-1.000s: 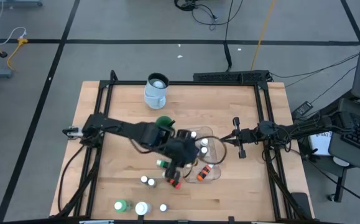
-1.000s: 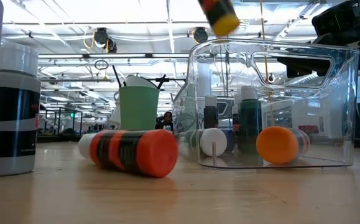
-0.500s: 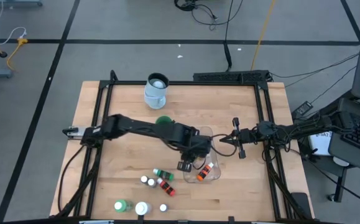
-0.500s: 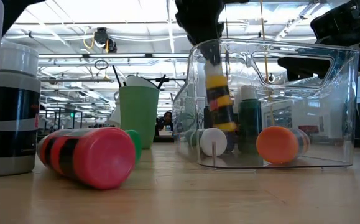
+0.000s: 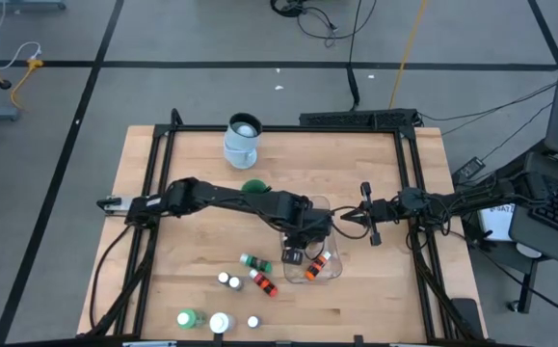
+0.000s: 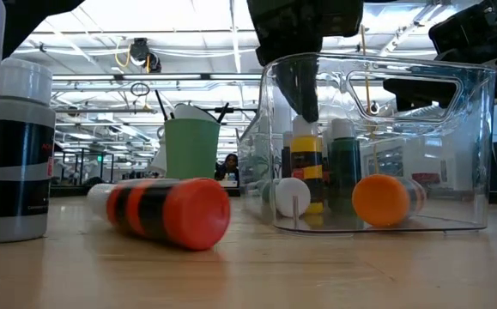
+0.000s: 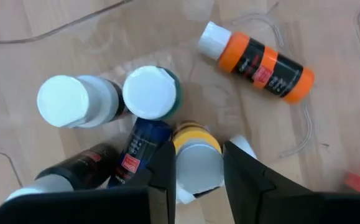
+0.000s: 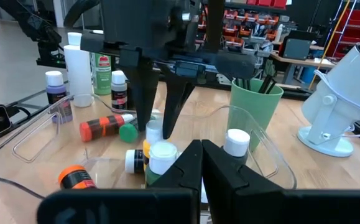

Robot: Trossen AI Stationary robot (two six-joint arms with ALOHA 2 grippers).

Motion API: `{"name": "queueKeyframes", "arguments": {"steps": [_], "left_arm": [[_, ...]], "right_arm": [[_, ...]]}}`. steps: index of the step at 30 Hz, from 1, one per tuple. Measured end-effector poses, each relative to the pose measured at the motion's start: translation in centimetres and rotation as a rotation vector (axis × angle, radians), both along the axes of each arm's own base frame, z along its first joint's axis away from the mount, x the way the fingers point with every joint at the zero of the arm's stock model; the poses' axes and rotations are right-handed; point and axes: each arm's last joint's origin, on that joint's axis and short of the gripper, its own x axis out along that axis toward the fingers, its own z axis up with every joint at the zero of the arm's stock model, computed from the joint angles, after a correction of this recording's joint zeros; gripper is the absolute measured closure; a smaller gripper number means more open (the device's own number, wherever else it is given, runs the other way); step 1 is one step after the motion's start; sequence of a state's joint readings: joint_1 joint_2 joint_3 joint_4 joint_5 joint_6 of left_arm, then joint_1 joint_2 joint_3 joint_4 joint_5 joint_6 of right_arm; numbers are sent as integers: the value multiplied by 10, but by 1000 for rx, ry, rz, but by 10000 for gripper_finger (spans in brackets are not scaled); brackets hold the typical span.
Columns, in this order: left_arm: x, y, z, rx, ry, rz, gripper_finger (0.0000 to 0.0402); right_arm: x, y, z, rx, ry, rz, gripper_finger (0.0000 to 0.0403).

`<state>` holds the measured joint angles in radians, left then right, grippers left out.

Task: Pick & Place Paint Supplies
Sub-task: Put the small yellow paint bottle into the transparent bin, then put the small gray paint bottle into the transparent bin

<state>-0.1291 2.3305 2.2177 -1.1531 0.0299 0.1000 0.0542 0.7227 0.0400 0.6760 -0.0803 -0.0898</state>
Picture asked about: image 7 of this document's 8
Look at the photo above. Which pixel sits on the orange paint bottle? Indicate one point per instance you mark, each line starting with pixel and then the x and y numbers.
pixel 260 65

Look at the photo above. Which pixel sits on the clear plastic bin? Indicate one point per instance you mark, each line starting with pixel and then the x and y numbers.
pixel 260 130

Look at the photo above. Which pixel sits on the white paint bottle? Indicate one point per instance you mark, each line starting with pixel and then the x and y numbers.
pixel 243 144
pixel 64 101

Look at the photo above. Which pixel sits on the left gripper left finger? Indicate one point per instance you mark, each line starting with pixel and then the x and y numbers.
pixel 164 193

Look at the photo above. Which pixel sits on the purple paint bottle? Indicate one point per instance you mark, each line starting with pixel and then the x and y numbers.
pixel 142 143

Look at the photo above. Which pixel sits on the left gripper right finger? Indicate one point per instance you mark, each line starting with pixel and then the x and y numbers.
pixel 245 186

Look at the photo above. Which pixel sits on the dark green paint bottle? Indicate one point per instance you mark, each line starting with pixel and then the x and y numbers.
pixel 150 91

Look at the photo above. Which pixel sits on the yellow paint bottle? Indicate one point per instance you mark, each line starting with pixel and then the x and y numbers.
pixel 198 161

